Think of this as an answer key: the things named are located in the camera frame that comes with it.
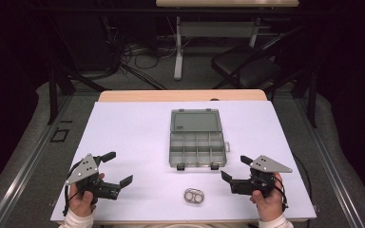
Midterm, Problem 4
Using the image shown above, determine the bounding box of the black folding chair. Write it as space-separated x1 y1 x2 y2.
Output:
210 27 302 90

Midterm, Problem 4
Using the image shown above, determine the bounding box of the small clear oval case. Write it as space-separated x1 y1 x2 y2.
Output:
182 187 205 205

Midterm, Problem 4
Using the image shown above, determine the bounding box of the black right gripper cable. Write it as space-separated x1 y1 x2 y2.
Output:
274 175 290 213

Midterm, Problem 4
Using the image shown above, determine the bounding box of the black metal stand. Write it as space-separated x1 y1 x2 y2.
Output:
289 60 319 129
42 18 108 126

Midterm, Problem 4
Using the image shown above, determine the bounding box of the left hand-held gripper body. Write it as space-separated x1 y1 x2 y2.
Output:
65 153 122 205

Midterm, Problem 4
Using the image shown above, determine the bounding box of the bundle of floor cables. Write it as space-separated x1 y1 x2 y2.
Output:
101 15 184 91

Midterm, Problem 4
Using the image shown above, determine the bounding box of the grey plastic compartment box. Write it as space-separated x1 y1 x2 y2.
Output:
169 107 232 172

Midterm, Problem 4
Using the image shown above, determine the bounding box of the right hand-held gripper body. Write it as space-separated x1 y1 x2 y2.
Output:
230 154 294 199

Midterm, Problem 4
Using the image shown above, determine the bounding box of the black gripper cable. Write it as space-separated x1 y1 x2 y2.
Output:
62 164 77 218
274 175 290 213

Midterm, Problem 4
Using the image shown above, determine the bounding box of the white-legged desk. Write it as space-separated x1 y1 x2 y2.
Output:
155 0 300 82

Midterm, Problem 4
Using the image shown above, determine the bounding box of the white table mat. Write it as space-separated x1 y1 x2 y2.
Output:
49 100 317 222

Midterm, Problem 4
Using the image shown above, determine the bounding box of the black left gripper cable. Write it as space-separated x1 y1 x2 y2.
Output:
62 164 77 218

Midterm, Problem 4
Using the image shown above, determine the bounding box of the person's left hand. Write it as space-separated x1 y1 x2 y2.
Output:
68 172 106 219

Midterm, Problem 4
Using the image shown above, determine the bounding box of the person's right hand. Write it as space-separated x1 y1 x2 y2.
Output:
249 172 285 223

